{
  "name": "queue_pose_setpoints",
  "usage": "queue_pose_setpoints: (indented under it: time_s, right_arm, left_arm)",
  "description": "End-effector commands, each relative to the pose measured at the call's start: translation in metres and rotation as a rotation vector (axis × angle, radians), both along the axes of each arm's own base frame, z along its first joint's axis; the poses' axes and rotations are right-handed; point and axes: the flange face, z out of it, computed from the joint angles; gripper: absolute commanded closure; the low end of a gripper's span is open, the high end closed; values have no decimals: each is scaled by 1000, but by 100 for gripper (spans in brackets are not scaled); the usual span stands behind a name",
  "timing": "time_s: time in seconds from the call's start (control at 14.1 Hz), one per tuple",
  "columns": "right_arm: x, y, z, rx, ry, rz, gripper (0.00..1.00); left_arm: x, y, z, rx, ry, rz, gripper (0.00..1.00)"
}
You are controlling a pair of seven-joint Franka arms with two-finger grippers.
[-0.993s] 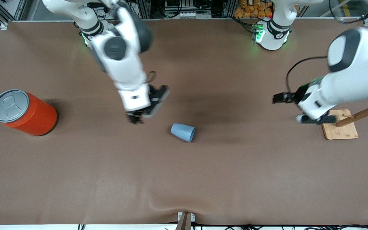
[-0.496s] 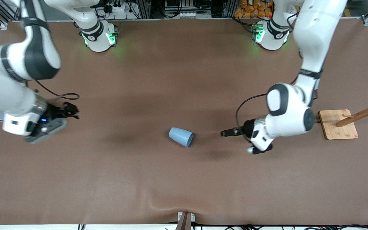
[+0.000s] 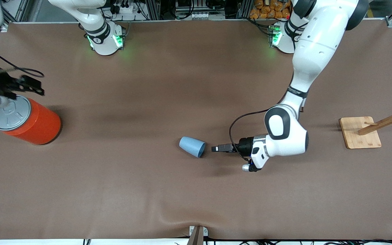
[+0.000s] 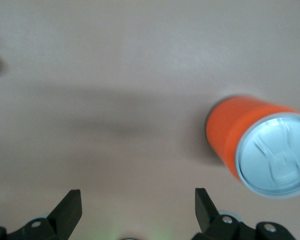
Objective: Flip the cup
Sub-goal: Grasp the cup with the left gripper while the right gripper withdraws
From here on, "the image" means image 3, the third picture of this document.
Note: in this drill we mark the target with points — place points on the light blue plastic cup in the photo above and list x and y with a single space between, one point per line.
192 146

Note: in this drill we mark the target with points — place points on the white power strip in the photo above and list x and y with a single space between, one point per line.
125 8

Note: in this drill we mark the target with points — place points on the orange snack bags pile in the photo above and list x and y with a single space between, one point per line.
267 9

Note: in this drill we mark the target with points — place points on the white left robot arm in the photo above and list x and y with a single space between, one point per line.
313 58

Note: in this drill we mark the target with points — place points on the white terminal block strip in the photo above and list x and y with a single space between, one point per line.
201 15

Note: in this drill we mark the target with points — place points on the grey metal clamp bracket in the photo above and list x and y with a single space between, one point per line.
197 234

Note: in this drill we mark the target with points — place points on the wooden mug tree stand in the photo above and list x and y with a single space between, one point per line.
361 134

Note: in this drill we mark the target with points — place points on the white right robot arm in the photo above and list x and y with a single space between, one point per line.
97 29

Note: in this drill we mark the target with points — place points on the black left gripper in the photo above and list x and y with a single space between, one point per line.
245 146

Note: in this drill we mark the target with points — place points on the brown table mat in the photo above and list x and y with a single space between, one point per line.
148 153

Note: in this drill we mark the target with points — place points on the orange can with grey lid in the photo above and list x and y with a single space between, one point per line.
29 122

